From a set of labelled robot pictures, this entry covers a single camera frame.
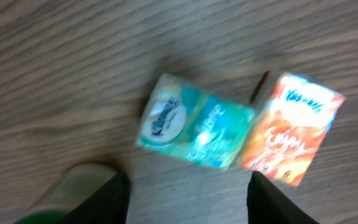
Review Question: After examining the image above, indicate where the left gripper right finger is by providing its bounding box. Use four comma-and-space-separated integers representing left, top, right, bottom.
247, 171, 318, 224

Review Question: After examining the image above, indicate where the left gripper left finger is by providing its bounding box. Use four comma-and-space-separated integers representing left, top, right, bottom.
59, 172, 131, 224

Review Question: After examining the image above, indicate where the green lid jar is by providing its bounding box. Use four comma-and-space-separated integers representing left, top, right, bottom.
16, 163, 117, 224

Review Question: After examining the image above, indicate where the orange tissue pack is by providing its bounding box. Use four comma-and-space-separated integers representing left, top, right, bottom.
238, 70, 346, 187

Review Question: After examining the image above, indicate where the teal tissue pack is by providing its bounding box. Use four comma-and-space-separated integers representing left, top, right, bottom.
135, 73, 255, 169

